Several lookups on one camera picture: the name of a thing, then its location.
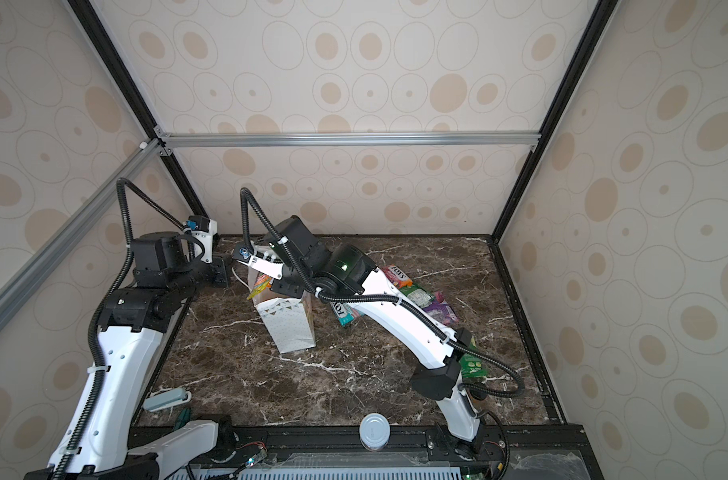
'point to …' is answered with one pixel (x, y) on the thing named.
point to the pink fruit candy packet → (262, 283)
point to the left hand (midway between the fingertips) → (240, 253)
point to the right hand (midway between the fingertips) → (278, 264)
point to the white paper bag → (288, 319)
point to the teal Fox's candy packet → (344, 313)
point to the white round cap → (374, 432)
